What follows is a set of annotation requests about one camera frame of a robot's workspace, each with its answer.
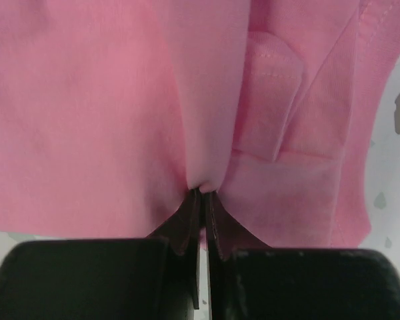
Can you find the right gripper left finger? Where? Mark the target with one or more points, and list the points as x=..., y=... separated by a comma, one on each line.
x=140, y=278

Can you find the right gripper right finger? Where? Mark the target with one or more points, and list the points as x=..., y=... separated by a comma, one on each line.
x=249, y=280

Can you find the pink t shirt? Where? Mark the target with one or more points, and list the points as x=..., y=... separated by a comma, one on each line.
x=110, y=111

